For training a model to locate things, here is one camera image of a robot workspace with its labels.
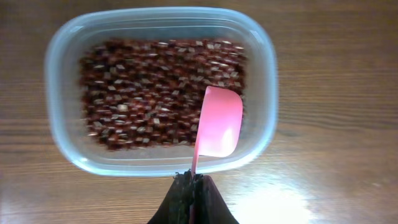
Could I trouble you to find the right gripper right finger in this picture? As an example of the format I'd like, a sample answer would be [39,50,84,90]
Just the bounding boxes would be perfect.
[193,175,239,224]

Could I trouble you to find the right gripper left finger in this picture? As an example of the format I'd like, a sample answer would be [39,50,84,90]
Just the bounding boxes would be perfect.
[147,170,193,224]

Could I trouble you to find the pink plastic scoop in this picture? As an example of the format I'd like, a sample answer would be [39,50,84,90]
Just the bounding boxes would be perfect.
[190,86,243,224]

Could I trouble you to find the red beans in container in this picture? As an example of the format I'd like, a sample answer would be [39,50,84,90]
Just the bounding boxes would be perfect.
[80,39,247,151]

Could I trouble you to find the clear plastic bean container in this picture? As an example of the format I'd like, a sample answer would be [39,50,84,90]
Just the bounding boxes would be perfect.
[45,7,279,177]

